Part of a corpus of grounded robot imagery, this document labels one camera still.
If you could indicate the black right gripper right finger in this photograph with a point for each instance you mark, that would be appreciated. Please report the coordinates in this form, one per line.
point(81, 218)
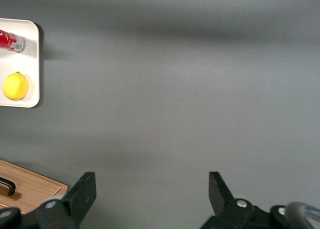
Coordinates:
point(222, 201)

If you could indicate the beige plastic tray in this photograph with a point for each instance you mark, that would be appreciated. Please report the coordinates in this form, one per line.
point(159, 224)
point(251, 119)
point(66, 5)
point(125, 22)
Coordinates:
point(32, 64)

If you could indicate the yellow lemon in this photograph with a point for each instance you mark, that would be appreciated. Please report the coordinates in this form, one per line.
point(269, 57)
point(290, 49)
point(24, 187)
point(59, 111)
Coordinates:
point(15, 86)

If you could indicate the wooden drawer cabinet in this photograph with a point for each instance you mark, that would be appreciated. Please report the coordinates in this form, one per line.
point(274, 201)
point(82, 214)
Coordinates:
point(58, 187)

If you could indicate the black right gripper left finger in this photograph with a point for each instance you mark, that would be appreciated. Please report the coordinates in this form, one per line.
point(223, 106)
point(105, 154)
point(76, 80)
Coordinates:
point(82, 196)

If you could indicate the red soda can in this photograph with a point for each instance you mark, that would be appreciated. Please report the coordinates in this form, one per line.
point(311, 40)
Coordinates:
point(10, 40)

